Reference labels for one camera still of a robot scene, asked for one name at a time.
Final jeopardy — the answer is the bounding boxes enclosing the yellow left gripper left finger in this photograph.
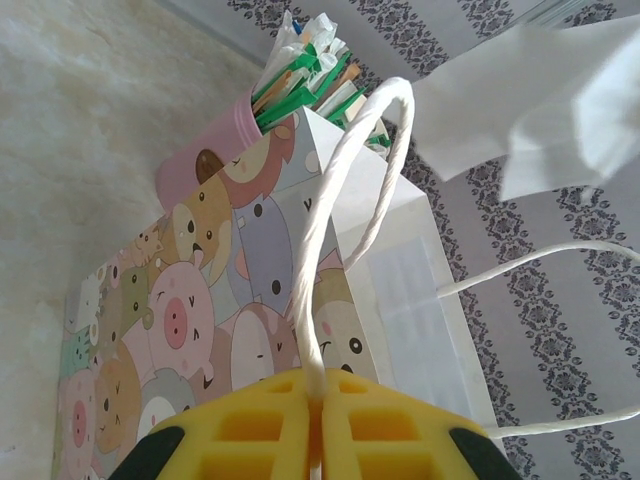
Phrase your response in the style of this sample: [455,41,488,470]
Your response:
[106,369,321,480]

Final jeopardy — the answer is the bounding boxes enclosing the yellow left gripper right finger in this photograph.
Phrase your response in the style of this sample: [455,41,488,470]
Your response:
[319,367,522,480]

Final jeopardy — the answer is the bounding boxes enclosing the cartoon animal paper gift bag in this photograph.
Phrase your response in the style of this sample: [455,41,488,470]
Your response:
[49,76,640,480]

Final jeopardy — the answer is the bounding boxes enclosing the white paper napkin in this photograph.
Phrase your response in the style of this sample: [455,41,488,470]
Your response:
[413,8,640,202]

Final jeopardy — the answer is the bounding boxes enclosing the pink jar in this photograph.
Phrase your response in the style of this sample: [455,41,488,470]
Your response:
[156,91,262,222]

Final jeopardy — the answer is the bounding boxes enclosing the green white stirrer packet bundle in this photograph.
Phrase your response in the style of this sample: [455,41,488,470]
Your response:
[251,9,392,154]

